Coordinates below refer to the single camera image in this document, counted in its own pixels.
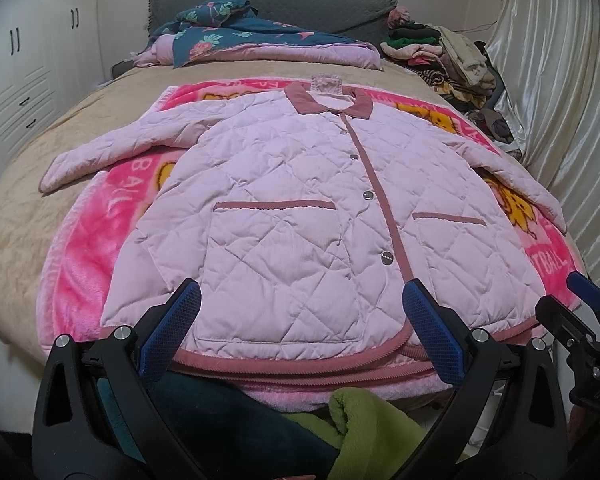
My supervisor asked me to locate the green fleece garment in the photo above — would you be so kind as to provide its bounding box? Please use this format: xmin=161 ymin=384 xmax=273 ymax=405
xmin=286 ymin=387 xmax=426 ymax=479

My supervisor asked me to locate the white wardrobe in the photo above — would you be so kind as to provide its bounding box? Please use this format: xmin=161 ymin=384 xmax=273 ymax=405
xmin=0 ymin=0 xmax=105 ymax=162

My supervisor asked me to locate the pink bear fleece blanket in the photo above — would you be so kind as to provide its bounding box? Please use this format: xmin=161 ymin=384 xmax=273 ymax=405
xmin=36 ymin=77 xmax=585 ymax=413

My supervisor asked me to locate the beige bed cover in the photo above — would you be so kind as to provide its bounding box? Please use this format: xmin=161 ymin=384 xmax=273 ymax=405
xmin=0 ymin=58 xmax=589 ymax=361

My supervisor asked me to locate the dark teal garment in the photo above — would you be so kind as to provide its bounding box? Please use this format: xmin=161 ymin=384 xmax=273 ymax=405
xmin=73 ymin=372 xmax=339 ymax=479

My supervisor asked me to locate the grey headboard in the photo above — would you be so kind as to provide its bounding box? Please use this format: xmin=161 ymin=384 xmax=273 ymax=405
xmin=148 ymin=0 xmax=398 ymax=46

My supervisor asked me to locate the pile of folded clothes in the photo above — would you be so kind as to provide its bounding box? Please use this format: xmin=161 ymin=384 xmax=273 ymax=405
xmin=380 ymin=6 xmax=521 ymax=159

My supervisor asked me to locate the pink quilted jacket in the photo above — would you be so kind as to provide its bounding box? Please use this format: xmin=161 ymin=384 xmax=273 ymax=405
xmin=40 ymin=83 xmax=566 ymax=376

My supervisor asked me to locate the white satin curtain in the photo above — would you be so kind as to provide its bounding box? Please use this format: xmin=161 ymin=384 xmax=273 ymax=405
xmin=488 ymin=0 xmax=600 ymax=285

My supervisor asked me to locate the blue floral pink quilt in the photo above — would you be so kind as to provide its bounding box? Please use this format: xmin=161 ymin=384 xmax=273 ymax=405
xmin=133 ymin=0 xmax=381 ymax=70

